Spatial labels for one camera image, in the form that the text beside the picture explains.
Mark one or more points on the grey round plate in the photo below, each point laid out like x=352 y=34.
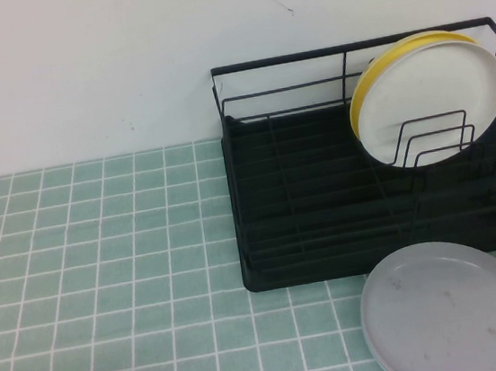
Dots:
x=449 y=314

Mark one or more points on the green tile pattern tablecloth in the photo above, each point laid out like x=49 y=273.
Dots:
x=105 y=280

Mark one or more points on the white round plate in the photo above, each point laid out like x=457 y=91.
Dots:
x=422 y=91

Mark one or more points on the black plastic drip tray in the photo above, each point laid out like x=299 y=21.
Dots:
x=331 y=271

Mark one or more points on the yellow round plate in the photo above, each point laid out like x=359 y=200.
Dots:
x=360 y=90

